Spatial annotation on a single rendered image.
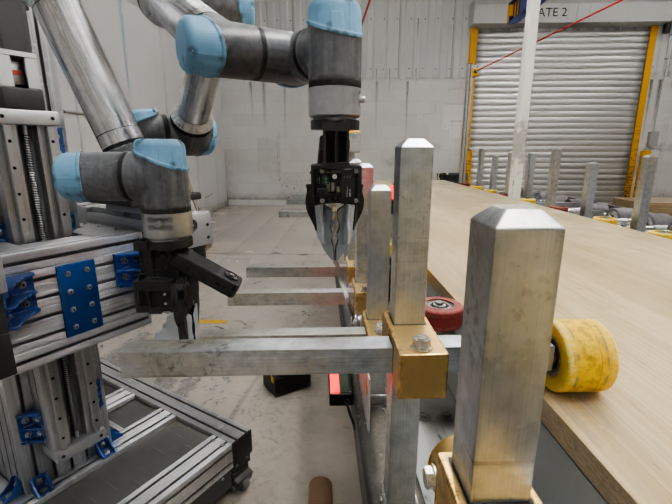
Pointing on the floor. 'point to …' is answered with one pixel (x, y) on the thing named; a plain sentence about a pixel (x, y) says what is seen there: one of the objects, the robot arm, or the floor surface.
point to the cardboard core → (320, 491)
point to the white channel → (524, 97)
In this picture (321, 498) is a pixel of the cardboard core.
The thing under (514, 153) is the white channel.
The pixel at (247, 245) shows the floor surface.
